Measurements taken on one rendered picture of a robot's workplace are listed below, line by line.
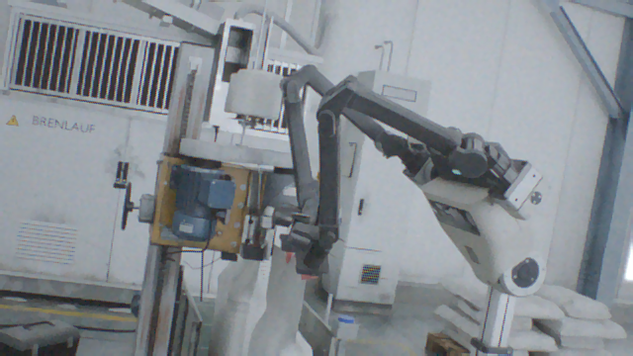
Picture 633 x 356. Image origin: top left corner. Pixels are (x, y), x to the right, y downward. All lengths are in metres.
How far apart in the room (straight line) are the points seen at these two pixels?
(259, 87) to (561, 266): 6.17
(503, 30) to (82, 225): 4.57
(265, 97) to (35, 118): 3.11
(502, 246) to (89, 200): 3.75
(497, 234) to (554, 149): 5.93
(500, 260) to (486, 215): 0.17
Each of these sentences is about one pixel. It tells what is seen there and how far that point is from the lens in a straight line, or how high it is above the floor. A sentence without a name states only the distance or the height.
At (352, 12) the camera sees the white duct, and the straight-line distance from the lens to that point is 5.99.
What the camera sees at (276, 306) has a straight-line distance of 2.60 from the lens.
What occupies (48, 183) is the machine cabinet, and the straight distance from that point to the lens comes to 5.38.
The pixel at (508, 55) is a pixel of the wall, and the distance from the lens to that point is 7.69.
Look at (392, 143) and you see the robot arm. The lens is 2.39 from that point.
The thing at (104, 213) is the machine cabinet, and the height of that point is 0.71.
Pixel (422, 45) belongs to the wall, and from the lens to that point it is 7.26.
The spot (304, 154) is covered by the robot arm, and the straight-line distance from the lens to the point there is 2.36.
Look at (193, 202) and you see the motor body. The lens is 2.45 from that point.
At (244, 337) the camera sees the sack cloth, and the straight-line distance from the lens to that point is 3.05.
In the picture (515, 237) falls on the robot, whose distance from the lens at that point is 2.14.
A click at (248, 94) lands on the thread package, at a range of 2.45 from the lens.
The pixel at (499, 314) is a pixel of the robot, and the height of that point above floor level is 1.05.
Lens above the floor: 1.50
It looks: 3 degrees down
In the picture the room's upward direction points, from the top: 10 degrees clockwise
